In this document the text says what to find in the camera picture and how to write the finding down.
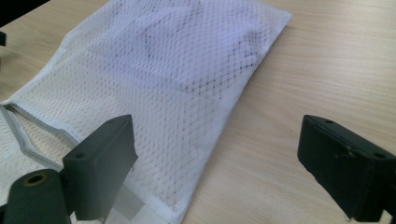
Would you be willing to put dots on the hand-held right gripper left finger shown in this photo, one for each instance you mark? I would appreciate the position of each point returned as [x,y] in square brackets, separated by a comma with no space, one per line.
[99,168]

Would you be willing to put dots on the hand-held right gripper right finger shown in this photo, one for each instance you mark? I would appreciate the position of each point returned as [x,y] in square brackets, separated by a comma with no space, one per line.
[345,168]

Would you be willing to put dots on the white mesh laundry bag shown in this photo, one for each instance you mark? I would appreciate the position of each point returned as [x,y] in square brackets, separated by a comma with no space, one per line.
[149,124]

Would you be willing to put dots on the purple cloth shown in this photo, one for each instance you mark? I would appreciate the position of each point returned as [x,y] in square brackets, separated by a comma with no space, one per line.
[193,46]

